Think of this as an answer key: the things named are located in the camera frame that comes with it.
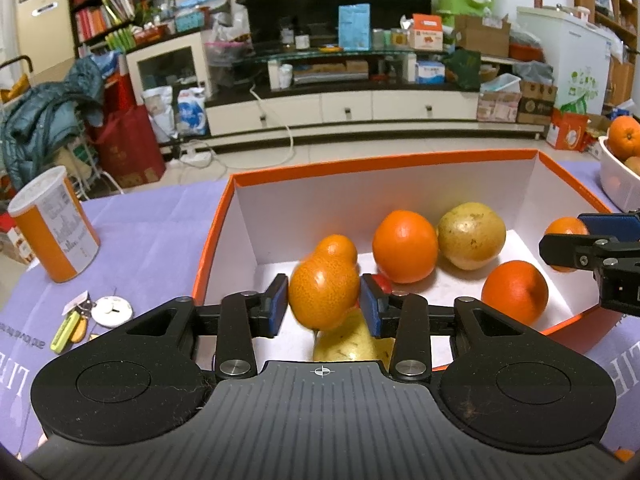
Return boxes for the speckled yellow pear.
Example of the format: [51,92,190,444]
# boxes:
[437,202,507,271]

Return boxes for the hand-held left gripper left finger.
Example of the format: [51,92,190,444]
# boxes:
[100,274,290,381]

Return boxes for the smooth yellow pear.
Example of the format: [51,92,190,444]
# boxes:
[313,307,396,362]

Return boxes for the orange cardboard box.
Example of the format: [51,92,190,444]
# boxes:
[192,149,618,361]

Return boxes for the orange canister with white lid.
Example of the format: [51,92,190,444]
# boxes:
[7,166,101,283]

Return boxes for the silver media player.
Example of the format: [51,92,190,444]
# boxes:
[292,62,370,85]

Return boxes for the orange and white box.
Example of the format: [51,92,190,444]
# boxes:
[410,13,445,52]

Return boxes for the clear plastic container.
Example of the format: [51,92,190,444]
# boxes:
[480,73,522,95]

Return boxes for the white plastic bag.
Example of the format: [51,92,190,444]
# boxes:
[142,85,176,143]

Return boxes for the large orange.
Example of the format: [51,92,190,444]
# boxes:
[607,116,640,161]
[481,260,549,326]
[372,210,439,283]

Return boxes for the dark green bag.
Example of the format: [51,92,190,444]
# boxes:
[445,49,482,92]

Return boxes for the white jar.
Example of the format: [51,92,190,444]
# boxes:
[267,60,293,91]

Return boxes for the blue and white tissue box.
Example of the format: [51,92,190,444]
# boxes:
[416,61,446,85]

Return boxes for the red shopping bag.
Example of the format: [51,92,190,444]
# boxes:
[90,72,166,188]

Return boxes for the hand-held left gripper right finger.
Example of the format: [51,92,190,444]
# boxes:
[360,274,546,383]

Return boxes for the white chest freezer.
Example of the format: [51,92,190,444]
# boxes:
[516,6,613,116]

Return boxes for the wooden shelving unit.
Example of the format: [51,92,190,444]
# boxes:
[572,0,640,106]

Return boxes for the white round disc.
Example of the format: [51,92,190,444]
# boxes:
[91,296,133,328]

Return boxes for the beige standing air conditioner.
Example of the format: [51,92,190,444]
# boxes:
[14,0,76,61]

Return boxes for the purple floral tablecloth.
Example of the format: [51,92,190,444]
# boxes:
[0,160,640,466]

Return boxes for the small orange tool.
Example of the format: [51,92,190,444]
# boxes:
[70,310,92,343]

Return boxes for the blue and white bag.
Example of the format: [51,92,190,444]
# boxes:
[176,87,207,136]

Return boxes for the blue padded jacket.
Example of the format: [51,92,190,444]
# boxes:
[0,55,123,191]

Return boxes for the printed carton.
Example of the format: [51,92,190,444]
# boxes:
[477,91,521,123]

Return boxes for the orange gift carton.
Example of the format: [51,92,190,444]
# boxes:
[546,110,590,152]

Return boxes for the white television cabinet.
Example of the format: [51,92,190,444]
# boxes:
[205,47,548,141]

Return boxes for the white glass-door cabinet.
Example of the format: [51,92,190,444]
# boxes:
[125,35,213,106]

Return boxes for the brown cardboard box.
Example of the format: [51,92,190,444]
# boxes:
[454,14,512,58]

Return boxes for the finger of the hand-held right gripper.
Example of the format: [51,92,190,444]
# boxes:
[539,234,640,273]
[577,211,640,241]

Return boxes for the white colander bowl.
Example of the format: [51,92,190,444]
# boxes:
[598,135,640,213]

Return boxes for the small mandarin orange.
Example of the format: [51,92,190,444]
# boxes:
[544,217,590,273]
[289,256,362,331]
[316,234,359,271]

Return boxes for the black bookshelf with books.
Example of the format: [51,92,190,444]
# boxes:
[67,0,168,58]

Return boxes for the light blue upright box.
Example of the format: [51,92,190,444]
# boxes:
[338,4,372,52]

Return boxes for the black trolley handle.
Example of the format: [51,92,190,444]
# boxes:
[0,55,33,91]

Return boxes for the brown carton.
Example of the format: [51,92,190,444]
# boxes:
[517,82,558,126]

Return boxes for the white power cable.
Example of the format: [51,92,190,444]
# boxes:
[250,85,293,168]

